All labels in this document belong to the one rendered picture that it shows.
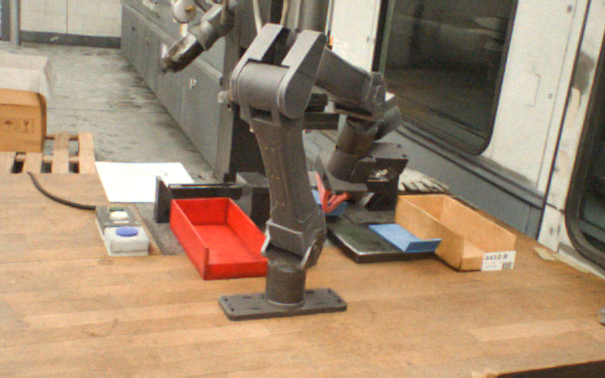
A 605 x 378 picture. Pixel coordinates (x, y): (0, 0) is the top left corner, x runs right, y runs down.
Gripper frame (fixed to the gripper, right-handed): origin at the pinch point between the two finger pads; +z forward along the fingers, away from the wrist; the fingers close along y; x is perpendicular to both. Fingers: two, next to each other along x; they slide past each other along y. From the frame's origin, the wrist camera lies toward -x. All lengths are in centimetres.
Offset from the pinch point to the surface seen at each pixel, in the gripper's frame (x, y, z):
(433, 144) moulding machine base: -62, 57, 28
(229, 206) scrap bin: 12.7, 13.3, 12.8
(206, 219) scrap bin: 16.9, 12.7, 15.9
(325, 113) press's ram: -5.2, 22.3, -5.0
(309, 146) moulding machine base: -66, 133, 92
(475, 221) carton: -36.0, 1.6, 4.7
